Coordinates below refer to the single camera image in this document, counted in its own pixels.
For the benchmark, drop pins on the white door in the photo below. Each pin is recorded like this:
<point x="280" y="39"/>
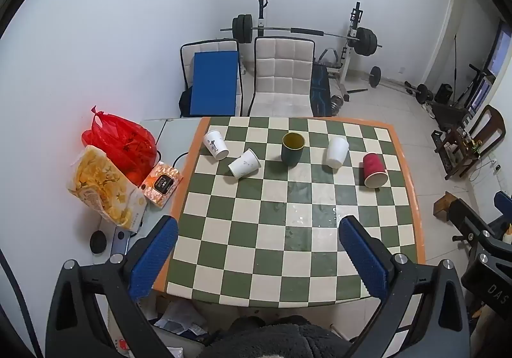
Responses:
<point x="460" y="30"/>

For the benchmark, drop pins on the plain white paper cup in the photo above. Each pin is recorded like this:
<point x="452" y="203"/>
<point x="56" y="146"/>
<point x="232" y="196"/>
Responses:
<point x="244" y="164"/>

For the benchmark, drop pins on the red paper cup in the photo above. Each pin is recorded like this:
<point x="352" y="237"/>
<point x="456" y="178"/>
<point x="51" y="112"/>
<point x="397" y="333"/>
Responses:
<point x="374" y="169"/>

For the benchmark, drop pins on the wooden stool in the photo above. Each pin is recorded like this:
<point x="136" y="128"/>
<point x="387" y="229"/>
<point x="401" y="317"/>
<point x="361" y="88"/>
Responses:
<point x="444" y="207"/>

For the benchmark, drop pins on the dark weight bench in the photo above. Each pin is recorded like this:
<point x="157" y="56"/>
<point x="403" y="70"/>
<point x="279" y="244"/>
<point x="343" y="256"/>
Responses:
<point x="320" y="90"/>

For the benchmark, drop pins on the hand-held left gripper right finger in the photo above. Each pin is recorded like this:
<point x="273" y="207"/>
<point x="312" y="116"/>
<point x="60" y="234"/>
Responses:
<point x="363" y="259"/>

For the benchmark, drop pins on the dark fleece clothing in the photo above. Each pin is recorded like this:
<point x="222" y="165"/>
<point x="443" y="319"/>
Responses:
<point x="276" y="340"/>

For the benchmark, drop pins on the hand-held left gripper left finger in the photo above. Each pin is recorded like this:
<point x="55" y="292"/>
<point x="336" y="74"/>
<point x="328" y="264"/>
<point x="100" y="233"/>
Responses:
<point x="155" y="259"/>

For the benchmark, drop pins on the white quilted chair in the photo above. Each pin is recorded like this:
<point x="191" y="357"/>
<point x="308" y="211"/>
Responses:
<point x="282" y="70"/>

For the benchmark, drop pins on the white papers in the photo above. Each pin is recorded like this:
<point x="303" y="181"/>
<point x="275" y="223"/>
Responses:
<point x="178" y="318"/>

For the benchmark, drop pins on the yellow snack bag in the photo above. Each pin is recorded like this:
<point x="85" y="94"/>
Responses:
<point x="102" y="186"/>

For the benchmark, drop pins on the barbell with black plates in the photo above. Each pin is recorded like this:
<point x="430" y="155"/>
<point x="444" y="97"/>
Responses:
<point x="244" y="28"/>

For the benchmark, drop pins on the white side table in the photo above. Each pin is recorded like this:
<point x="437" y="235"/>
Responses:
<point x="176" y="134"/>

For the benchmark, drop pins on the black-edged white chair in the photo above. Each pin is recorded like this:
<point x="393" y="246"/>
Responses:
<point x="208" y="45"/>

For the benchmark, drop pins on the white printed paper cup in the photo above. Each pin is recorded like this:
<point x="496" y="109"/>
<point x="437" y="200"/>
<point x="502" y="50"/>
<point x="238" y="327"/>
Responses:
<point x="216" y="144"/>

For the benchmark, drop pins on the dark green cup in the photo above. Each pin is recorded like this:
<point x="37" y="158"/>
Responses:
<point x="292" y="152"/>

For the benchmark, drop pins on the tall white paper cup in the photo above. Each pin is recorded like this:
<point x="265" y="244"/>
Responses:
<point x="337" y="152"/>

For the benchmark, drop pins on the white squat rack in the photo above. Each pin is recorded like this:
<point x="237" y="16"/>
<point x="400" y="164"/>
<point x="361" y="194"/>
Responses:
<point x="351" y="42"/>

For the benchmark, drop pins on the orange tissue packet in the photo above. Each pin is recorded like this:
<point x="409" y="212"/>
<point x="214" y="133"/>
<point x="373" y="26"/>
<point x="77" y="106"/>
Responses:
<point x="162" y="184"/>

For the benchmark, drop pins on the red plastic bag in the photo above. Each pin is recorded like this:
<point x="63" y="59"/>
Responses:
<point x="120" y="144"/>

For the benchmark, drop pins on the wooden chair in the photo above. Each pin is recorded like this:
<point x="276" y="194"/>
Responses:
<point x="486" y="130"/>

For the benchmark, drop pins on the blue cushion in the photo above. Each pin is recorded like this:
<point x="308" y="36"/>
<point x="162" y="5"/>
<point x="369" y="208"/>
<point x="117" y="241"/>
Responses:
<point x="215" y="82"/>

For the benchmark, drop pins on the green white checkered table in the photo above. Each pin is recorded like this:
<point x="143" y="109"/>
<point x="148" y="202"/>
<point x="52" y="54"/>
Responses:
<point x="280" y="222"/>

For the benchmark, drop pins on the black bag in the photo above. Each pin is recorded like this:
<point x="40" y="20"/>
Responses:
<point x="184" y="102"/>

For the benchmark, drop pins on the black exercise machine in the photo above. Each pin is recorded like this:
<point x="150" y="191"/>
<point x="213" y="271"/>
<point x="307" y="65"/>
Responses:
<point x="454" y="110"/>

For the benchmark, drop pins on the short barbell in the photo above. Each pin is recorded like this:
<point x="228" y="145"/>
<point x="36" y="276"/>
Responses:
<point x="400" y="84"/>

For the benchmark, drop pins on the black round disc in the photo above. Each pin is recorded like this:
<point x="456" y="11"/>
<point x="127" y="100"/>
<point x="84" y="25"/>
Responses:
<point x="98" y="241"/>

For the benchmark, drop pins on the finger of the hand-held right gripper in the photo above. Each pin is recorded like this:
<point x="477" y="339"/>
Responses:
<point x="503" y="203"/>
<point x="472" y="220"/>

